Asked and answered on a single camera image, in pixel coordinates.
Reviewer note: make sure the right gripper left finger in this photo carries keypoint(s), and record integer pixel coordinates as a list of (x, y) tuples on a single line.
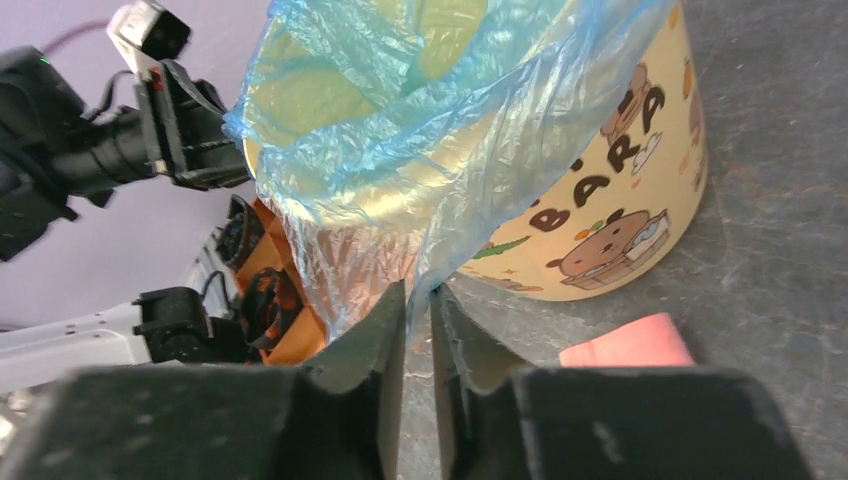
[(336, 416)]

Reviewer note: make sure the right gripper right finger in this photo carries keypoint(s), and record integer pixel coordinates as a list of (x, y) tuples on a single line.
[(501, 417)]

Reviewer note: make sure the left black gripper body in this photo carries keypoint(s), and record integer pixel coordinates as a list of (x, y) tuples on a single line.
[(182, 123)]

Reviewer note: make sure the blue plastic trash bag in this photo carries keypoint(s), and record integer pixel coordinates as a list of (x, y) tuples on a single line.
[(393, 138)]

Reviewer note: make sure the yellow plastic trash bin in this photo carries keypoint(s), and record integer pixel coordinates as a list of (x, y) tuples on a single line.
[(627, 199)]

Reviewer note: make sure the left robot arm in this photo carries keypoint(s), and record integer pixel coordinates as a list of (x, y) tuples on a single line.
[(51, 151)]

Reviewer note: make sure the black coiled roll bottom left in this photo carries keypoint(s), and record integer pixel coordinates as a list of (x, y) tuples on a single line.
[(240, 235)]

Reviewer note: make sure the black coiled roll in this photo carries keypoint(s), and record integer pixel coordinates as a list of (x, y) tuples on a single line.
[(268, 308), (240, 235)]

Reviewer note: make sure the black coiled roll bottom centre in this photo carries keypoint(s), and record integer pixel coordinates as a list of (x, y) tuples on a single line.
[(268, 308)]

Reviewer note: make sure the wooden compartment tray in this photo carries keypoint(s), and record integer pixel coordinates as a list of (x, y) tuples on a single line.
[(308, 335)]

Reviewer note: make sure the pink cloth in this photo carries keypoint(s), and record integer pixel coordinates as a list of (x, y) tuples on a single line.
[(652, 341)]

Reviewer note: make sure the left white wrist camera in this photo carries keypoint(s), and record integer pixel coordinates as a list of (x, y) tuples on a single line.
[(144, 33)]

